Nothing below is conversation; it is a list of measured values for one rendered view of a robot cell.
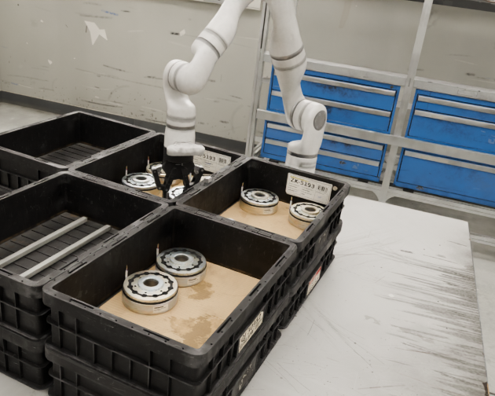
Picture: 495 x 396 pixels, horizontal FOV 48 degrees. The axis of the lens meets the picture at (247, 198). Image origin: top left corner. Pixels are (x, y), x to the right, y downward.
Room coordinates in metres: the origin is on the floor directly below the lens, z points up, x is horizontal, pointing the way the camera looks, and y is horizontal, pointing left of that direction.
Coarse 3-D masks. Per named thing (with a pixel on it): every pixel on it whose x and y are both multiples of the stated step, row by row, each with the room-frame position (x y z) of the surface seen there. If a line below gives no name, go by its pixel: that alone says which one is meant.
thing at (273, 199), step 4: (244, 192) 1.36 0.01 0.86; (248, 192) 1.36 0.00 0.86; (268, 192) 1.39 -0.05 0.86; (272, 192) 1.38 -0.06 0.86; (244, 196) 1.34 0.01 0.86; (248, 196) 1.34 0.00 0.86; (272, 196) 1.36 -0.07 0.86; (276, 196) 1.36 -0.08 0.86; (244, 200) 1.32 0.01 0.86; (248, 200) 1.31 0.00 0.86; (252, 200) 1.32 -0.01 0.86; (256, 200) 1.32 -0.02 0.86; (260, 200) 1.32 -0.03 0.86; (264, 200) 1.32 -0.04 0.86; (268, 200) 1.33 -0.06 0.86; (272, 200) 1.34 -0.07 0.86; (276, 200) 1.33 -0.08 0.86; (256, 204) 1.30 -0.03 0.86; (260, 204) 1.30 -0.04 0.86; (264, 204) 1.30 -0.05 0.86; (268, 204) 1.31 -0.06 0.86; (272, 204) 1.31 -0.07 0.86
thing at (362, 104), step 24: (312, 72) 3.12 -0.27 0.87; (312, 96) 3.11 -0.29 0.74; (336, 96) 3.07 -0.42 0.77; (360, 96) 3.04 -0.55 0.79; (384, 96) 3.01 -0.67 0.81; (336, 120) 3.07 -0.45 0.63; (360, 120) 3.04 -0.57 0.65; (384, 120) 3.00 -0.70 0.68; (264, 144) 3.18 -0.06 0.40; (336, 144) 3.06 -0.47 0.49; (360, 144) 3.02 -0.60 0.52; (384, 144) 3.00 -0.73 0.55; (336, 168) 3.06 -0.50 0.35; (360, 168) 3.02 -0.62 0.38
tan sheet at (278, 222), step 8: (232, 208) 1.32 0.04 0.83; (240, 208) 1.33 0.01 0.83; (280, 208) 1.36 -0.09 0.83; (288, 208) 1.36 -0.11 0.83; (224, 216) 1.27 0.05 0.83; (232, 216) 1.27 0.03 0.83; (240, 216) 1.28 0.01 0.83; (248, 216) 1.28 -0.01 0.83; (256, 216) 1.29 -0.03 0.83; (264, 216) 1.30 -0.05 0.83; (272, 216) 1.30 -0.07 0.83; (280, 216) 1.31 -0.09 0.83; (248, 224) 1.24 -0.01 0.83; (256, 224) 1.25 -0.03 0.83; (264, 224) 1.25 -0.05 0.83; (272, 224) 1.26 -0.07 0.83; (280, 224) 1.26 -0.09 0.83; (288, 224) 1.27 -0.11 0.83; (280, 232) 1.22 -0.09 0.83; (288, 232) 1.22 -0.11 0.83; (296, 232) 1.23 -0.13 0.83
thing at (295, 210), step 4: (296, 204) 1.33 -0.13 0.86; (300, 204) 1.33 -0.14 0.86; (304, 204) 1.34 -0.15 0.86; (308, 204) 1.34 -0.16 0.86; (312, 204) 1.34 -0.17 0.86; (316, 204) 1.34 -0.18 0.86; (292, 208) 1.30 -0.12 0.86; (296, 208) 1.31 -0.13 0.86; (300, 208) 1.30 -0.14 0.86; (320, 208) 1.32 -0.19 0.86; (292, 212) 1.27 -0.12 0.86; (296, 212) 1.28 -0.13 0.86; (300, 212) 1.28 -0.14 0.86; (296, 216) 1.26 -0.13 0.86; (300, 216) 1.26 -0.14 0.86; (304, 216) 1.26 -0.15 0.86; (308, 216) 1.26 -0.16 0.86; (312, 216) 1.26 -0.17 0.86; (316, 216) 1.27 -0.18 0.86; (308, 220) 1.25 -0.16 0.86; (312, 220) 1.25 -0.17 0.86
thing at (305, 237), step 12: (288, 168) 1.40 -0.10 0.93; (216, 180) 1.26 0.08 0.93; (324, 180) 1.36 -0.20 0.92; (336, 180) 1.36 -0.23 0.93; (192, 192) 1.17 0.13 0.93; (348, 192) 1.33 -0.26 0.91; (180, 204) 1.09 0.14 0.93; (336, 204) 1.22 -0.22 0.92; (216, 216) 1.06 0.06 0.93; (324, 216) 1.13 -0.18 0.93; (252, 228) 1.03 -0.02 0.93; (312, 228) 1.06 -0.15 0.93; (288, 240) 0.99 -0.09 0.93; (300, 240) 1.00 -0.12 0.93
